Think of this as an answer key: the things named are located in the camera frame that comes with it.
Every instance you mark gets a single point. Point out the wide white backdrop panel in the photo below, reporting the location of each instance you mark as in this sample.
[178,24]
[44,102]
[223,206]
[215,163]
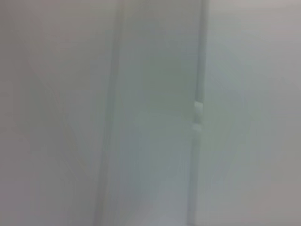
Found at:
[155,106]

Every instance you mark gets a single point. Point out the narrow white backdrop panel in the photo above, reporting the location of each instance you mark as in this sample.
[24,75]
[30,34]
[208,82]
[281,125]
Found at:
[54,106]

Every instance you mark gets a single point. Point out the white side backdrop panel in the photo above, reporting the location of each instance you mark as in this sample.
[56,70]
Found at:
[254,106]

